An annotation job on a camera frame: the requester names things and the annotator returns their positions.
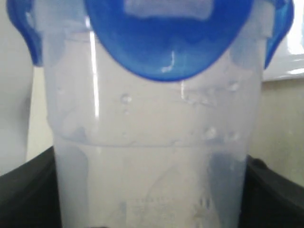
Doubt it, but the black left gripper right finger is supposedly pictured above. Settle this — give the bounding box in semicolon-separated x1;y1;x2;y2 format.
239;156;304;228

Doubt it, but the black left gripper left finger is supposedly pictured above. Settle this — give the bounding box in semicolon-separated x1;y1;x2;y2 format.
0;147;62;228

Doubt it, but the clear tall plastic container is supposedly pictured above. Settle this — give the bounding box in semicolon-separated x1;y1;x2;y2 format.
30;0;274;228

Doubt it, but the blue container lid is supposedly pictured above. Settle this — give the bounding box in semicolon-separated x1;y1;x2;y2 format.
6;0;294;82

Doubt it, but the white plastic tray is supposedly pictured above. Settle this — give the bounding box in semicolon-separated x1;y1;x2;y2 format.
263;0;304;82

